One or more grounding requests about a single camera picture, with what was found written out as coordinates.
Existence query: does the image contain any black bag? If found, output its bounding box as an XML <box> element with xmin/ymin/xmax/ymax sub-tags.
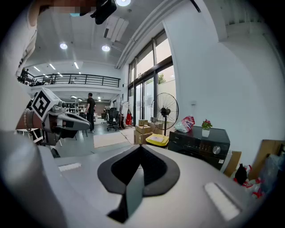
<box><xmin>234</xmin><ymin>163</ymin><xmax>248</xmax><ymax>186</ymax></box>

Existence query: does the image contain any row of strip ceiling lights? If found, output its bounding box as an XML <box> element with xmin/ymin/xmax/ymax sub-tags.
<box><xmin>33</xmin><ymin>61</ymin><xmax>82</xmax><ymax>77</ymax></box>

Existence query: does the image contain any black head-worn camera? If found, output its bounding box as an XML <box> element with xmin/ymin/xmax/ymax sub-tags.
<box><xmin>79</xmin><ymin>0</ymin><xmax>118</xmax><ymax>25</ymax></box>

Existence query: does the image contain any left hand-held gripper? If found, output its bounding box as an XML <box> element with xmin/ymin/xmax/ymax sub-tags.
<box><xmin>30</xmin><ymin>87</ymin><xmax>91</xmax><ymax>147</ymax></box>

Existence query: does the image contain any black washing machine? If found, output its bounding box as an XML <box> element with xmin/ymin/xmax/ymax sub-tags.
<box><xmin>167</xmin><ymin>125</ymin><xmax>231</xmax><ymax>172</ymax></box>

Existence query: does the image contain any small leaning cardboard sheet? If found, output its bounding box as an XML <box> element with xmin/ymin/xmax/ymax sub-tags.
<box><xmin>223</xmin><ymin>151</ymin><xmax>242</xmax><ymax>178</ymax></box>

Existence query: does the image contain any large glass window wall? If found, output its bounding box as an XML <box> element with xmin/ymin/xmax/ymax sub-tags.
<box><xmin>127</xmin><ymin>28</ymin><xmax>177</xmax><ymax>128</ymax></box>

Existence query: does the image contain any black balcony railing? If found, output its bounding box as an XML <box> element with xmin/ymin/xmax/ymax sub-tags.
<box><xmin>17</xmin><ymin>68</ymin><xmax>122</xmax><ymax>88</ymax></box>

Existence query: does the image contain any flat cardboard sheet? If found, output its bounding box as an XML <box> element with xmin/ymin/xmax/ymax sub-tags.
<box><xmin>93</xmin><ymin>126</ymin><xmax>136</xmax><ymax>149</ymax></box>

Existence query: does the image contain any black standing fan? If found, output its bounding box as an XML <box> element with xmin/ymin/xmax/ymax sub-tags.
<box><xmin>150</xmin><ymin>92</ymin><xmax>179</xmax><ymax>137</ymax></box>

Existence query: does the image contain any teal detergent refill bag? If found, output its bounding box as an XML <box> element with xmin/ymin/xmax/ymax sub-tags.
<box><xmin>174</xmin><ymin>115</ymin><xmax>196</xmax><ymax>134</ymax></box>

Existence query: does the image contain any white bead bracelet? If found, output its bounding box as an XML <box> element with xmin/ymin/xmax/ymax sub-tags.
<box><xmin>23</xmin><ymin>108</ymin><xmax>33</xmax><ymax>132</ymax></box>

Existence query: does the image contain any large leaning cardboard sheet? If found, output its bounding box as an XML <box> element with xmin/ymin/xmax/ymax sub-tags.
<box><xmin>248</xmin><ymin>139</ymin><xmax>285</xmax><ymax>181</ymax></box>

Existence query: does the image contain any white ceiling air conditioner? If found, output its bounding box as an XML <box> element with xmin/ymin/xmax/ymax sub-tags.
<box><xmin>103</xmin><ymin>15</ymin><xmax>130</xmax><ymax>43</ymax></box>

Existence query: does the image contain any black office chair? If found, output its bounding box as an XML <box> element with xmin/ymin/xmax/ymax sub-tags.
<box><xmin>106</xmin><ymin>107</ymin><xmax>120</xmax><ymax>132</ymax></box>

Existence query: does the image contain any red flower plant white pot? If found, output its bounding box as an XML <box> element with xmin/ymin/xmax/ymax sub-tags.
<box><xmin>201</xmin><ymin>119</ymin><xmax>213</xmax><ymax>138</ymax></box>

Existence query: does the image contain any clear plastic bag red print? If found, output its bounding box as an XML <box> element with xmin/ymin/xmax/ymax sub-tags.
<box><xmin>232</xmin><ymin>164</ymin><xmax>265</xmax><ymax>200</ymax></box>

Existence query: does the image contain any person's left forearm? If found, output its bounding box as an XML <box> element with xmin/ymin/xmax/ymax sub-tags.
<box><xmin>15</xmin><ymin>109</ymin><xmax>45</xmax><ymax>131</ymax></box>

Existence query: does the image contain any black bin yellow lid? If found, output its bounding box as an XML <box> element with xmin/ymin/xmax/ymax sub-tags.
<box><xmin>145</xmin><ymin>133</ymin><xmax>170</xmax><ymax>149</ymax></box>

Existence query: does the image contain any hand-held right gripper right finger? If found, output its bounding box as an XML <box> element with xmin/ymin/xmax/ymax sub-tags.
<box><xmin>127</xmin><ymin>144</ymin><xmax>265</xmax><ymax>228</ymax></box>

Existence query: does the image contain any blue-grey plastic storage bag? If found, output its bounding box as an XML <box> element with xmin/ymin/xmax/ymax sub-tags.
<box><xmin>258</xmin><ymin>153</ymin><xmax>285</xmax><ymax>196</ymax></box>

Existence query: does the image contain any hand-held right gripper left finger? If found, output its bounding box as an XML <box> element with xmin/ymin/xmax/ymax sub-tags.
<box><xmin>37</xmin><ymin>144</ymin><xmax>142</xmax><ymax>228</ymax></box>

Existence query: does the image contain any person's torso white shirt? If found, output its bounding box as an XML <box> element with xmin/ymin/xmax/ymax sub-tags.
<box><xmin>0</xmin><ymin>4</ymin><xmax>38</xmax><ymax>132</ymax></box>

